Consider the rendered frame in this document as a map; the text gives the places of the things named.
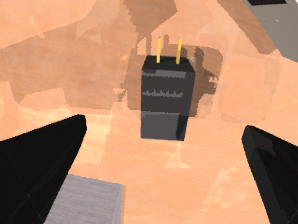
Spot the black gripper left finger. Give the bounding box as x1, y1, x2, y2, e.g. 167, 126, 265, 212
0, 115, 88, 224

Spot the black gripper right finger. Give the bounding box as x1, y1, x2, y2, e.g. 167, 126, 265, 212
241, 125, 298, 224

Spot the black two-prong plug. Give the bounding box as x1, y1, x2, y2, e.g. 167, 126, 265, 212
140, 36, 196, 143

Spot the white power strip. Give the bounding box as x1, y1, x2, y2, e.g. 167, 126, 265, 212
242, 0, 298, 64

